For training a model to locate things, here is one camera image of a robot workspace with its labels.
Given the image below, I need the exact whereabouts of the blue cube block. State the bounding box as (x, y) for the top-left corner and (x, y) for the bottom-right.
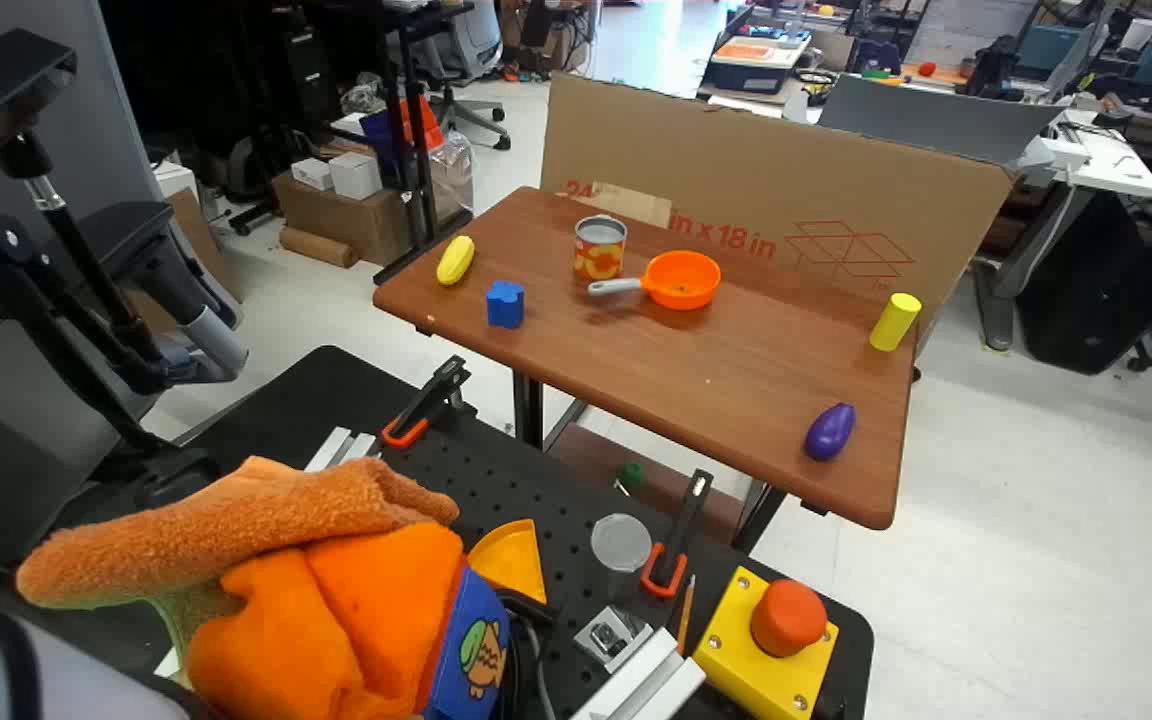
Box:
(485, 275), (533, 332)

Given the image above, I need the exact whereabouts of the orange toy pan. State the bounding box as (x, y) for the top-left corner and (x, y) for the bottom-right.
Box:
(584, 250), (724, 316)

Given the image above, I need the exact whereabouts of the brown wooden table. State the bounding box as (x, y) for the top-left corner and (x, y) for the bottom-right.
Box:
(373, 184), (920, 531)

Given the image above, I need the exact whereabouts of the tin can orange label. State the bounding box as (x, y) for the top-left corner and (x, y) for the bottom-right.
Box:
(566, 211), (631, 288)

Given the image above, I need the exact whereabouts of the black perforated base table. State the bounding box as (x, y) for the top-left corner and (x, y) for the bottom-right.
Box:
(50, 342), (874, 720)

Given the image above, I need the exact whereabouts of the yellow toy corn cob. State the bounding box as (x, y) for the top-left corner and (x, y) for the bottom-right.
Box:
(432, 234), (480, 288)

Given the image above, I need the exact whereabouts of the orange yellow wedge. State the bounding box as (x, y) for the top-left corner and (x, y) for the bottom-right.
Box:
(464, 518), (552, 608)

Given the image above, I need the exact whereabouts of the purple toy eggplant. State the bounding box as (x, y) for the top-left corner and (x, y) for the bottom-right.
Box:
(798, 400), (859, 470)

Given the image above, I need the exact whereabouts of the brown cardboard board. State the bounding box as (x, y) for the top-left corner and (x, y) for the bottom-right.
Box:
(537, 74), (1017, 354)

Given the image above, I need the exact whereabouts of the brown cardboard box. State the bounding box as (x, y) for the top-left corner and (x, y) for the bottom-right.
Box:
(266, 170), (411, 270)

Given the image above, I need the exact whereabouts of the orange pencil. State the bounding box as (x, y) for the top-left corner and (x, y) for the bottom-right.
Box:
(677, 572), (701, 657)

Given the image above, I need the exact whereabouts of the black white marker tag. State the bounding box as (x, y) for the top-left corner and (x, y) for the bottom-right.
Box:
(571, 605), (651, 672)

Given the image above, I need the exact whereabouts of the blue printed cloth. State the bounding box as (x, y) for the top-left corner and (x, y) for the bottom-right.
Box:
(422, 566), (517, 720)

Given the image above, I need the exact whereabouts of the black office chair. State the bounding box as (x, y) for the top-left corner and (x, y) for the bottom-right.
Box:
(393, 0), (517, 154)

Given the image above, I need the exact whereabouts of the yellow cylinder block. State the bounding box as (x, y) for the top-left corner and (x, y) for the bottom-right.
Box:
(863, 288), (926, 357)

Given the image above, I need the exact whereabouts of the yellow box orange button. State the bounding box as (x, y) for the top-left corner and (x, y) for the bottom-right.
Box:
(686, 566), (842, 720)

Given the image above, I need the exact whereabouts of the orange towel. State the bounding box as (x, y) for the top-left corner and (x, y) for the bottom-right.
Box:
(12, 451), (472, 720)

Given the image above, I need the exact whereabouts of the grey partition panel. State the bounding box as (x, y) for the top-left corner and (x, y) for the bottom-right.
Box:
(814, 74), (1063, 173)

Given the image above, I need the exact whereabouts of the white desk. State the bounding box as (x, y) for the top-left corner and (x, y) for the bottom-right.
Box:
(972, 106), (1152, 354)

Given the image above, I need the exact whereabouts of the black clamp orange handle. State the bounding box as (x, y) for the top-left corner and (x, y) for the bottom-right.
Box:
(374, 354), (475, 451)
(635, 463), (716, 605)

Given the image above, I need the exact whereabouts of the aluminium rail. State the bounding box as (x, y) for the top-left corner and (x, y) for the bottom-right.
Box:
(571, 624), (713, 720)
(299, 425), (379, 478)

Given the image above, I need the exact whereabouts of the black camera stand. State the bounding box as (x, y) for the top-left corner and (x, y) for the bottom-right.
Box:
(0, 29), (250, 538)

